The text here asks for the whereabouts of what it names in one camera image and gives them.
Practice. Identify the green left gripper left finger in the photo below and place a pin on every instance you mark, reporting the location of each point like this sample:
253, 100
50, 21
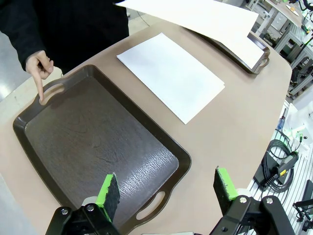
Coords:
110, 195

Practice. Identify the green left gripper right finger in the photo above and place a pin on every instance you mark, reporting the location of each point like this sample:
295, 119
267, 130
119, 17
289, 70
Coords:
225, 191

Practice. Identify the white A4 paper sheet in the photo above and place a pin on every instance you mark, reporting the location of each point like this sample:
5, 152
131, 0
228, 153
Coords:
195, 19

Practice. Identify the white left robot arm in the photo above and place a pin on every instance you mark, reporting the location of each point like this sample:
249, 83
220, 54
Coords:
303, 115

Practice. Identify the person's right forearm black sleeve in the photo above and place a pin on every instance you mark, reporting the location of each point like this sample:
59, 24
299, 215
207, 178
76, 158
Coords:
24, 44

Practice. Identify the person's right hand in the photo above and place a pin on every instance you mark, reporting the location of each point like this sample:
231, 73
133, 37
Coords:
40, 66

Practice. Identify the brown plastic tray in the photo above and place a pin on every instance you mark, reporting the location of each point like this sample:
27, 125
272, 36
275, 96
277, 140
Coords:
255, 70
85, 134

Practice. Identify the black flat bar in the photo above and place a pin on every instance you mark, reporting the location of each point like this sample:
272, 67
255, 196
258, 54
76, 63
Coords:
308, 191

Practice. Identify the white A4 paper stack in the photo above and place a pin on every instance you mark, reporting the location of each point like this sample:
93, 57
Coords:
171, 76

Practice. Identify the person in black jacket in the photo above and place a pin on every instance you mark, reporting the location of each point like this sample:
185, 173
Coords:
73, 29

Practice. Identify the slotted aluminium base plate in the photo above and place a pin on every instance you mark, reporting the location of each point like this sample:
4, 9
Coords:
288, 208

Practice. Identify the grey handheld enabling switch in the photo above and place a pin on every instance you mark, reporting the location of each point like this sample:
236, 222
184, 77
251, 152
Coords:
287, 162

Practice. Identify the grey metal frame workbench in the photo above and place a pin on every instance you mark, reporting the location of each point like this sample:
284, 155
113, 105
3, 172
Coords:
293, 39

